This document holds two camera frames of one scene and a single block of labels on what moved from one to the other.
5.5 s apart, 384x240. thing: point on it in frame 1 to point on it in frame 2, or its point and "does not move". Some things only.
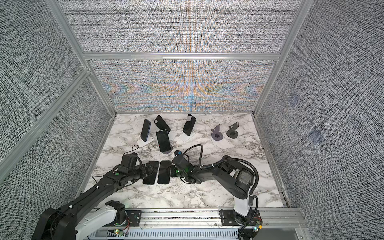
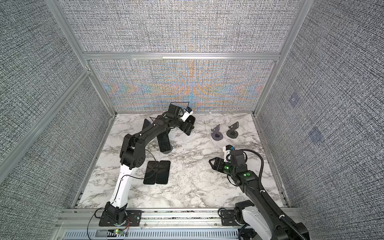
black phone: (190, 121) does not move
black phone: (150, 179) does not move
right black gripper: (172, 171) to (219, 162)
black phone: (164, 172) does not move
